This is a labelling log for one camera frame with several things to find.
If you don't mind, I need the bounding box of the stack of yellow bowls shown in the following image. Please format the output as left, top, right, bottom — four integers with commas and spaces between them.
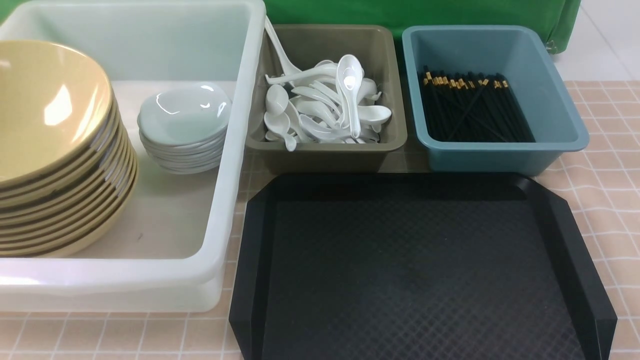
0, 95, 139, 259

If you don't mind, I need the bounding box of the stack of white dishes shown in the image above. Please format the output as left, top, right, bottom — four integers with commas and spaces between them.
138, 128, 227, 174

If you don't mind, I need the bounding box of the white ceramic soup spoon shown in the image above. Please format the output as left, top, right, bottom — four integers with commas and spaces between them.
335, 54, 364, 139

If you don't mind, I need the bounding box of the pile of white spoons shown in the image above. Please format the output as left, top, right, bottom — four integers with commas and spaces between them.
263, 18, 393, 152

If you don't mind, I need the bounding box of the white square sauce dish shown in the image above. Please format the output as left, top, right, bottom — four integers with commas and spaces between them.
137, 82, 233, 147

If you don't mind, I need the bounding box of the pile of black chopsticks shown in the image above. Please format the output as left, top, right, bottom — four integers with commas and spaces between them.
417, 66, 536, 143

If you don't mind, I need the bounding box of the black serving tray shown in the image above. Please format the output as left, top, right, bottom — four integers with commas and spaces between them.
229, 173, 618, 360

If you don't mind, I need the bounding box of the white plastic tub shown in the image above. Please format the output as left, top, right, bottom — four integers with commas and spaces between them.
1, 0, 266, 313

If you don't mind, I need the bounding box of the blue plastic chopstick bin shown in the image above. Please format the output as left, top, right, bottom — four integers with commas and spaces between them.
402, 25, 590, 176

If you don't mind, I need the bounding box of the green cloth backdrop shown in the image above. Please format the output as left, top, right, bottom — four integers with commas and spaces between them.
264, 0, 581, 53

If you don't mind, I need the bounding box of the checkered beige tablecloth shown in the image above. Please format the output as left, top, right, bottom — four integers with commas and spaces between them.
1, 80, 640, 360

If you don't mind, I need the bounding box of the olive plastic spoon bin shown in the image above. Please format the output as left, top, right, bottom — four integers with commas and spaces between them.
246, 23, 408, 175

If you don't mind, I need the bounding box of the yellow noodle bowl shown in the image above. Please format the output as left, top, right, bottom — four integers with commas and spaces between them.
0, 39, 114, 188

